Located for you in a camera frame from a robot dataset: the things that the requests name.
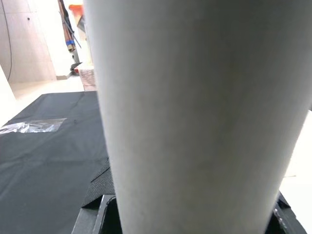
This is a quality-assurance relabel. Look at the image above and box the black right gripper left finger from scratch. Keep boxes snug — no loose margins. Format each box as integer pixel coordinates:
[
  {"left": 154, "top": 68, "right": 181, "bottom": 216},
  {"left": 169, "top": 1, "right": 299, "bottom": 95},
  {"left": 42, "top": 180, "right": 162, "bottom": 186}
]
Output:
[{"left": 72, "top": 158, "right": 122, "bottom": 234}]

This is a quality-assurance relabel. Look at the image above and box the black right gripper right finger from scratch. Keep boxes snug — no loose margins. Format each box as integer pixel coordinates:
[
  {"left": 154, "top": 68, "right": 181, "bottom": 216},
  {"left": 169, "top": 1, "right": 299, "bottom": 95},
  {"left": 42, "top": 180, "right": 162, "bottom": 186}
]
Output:
[{"left": 265, "top": 191, "right": 308, "bottom": 234}]

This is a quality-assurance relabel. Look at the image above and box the white plastic table leg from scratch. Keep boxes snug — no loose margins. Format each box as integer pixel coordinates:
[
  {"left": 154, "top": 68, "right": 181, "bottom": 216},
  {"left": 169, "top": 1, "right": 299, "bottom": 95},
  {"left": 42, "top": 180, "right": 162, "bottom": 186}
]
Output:
[{"left": 82, "top": 0, "right": 312, "bottom": 234}]

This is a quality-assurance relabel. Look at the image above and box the black tablecloth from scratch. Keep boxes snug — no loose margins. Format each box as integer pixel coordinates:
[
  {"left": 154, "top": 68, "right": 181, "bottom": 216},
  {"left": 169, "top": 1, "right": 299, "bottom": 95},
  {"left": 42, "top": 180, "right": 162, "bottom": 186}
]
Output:
[{"left": 0, "top": 90, "right": 115, "bottom": 234}]

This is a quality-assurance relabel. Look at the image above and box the crumpled clear tape piece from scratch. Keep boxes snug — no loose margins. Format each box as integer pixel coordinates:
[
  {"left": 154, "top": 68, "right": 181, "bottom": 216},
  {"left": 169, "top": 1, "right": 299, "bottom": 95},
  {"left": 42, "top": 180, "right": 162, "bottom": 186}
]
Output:
[{"left": 0, "top": 117, "right": 68, "bottom": 135}]

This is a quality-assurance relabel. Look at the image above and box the patterned cloth covered bench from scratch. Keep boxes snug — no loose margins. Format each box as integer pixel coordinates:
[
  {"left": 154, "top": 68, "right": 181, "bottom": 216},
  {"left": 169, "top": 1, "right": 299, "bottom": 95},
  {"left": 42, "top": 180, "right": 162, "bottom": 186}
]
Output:
[{"left": 79, "top": 69, "right": 98, "bottom": 92}]

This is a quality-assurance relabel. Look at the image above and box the long handled broom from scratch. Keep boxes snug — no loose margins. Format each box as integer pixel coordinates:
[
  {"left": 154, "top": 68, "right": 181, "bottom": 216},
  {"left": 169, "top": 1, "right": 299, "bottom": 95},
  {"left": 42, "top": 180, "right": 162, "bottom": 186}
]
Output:
[{"left": 58, "top": 0, "right": 82, "bottom": 53}]

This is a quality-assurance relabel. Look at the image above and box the thin black floor cable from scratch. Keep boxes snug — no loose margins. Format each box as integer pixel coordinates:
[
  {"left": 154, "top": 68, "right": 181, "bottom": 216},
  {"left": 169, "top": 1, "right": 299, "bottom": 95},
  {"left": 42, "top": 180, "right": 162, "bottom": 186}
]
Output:
[{"left": 1, "top": 0, "right": 13, "bottom": 81}]

